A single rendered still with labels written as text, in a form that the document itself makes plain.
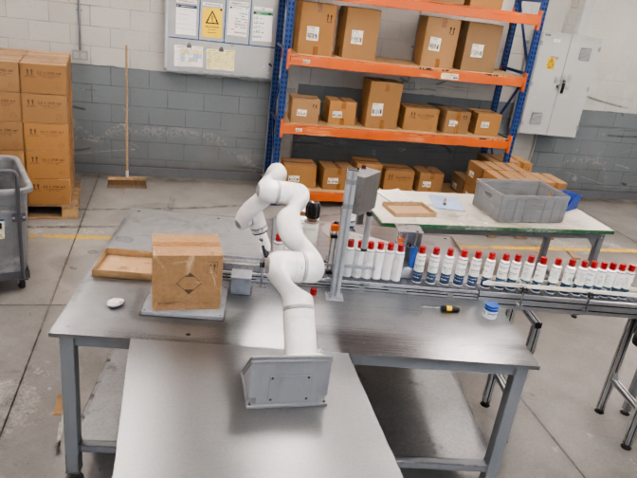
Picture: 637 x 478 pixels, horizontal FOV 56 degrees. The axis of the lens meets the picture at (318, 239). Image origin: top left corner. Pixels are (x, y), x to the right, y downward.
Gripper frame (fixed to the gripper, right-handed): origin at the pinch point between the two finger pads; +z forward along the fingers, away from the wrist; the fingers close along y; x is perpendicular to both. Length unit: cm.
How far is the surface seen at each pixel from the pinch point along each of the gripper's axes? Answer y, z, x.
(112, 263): 2, -16, 78
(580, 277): -2, 52, -158
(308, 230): 23.9, 0.3, -22.5
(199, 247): -32.2, -27.3, 23.7
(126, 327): -57, -9, 58
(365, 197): -15, -25, -54
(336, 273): -16.9, 9.2, -32.9
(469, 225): 117, 64, -132
